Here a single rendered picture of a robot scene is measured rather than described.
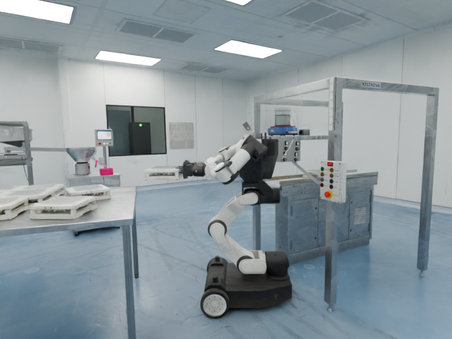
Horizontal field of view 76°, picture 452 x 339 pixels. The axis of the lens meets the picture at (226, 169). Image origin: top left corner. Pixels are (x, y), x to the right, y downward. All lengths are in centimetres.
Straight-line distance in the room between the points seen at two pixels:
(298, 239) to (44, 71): 582
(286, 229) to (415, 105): 368
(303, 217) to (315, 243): 34
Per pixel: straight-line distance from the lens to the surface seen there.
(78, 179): 411
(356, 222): 350
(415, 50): 599
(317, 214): 306
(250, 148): 185
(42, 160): 689
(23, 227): 168
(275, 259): 229
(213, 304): 219
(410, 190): 588
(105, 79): 714
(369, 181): 347
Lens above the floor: 124
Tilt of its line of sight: 6 degrees down
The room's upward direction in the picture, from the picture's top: 1 degrees counter-clockwise
